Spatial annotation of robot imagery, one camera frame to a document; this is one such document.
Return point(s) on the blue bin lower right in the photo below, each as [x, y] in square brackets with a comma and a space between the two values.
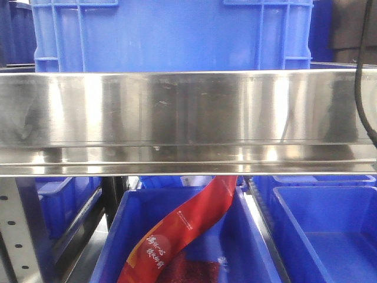
[326, 234]

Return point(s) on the stainless steel shelf rail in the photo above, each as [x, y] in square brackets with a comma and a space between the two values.
[284, 122]

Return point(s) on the perforated steel upright post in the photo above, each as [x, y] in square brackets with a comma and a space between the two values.
[16, 234]

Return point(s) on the blue bin lower left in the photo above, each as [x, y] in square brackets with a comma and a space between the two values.
[61, 199]

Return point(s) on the large blue crate on shelf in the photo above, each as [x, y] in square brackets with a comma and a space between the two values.
[136, 36]

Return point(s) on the red printed banner strip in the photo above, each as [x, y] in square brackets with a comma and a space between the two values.
[166, 239]

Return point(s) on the blue bin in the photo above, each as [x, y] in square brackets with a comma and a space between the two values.
[234, 243]
[326, 234]
[61, 199]

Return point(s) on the blue bin lower centre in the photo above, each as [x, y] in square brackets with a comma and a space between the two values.
[234, 243]

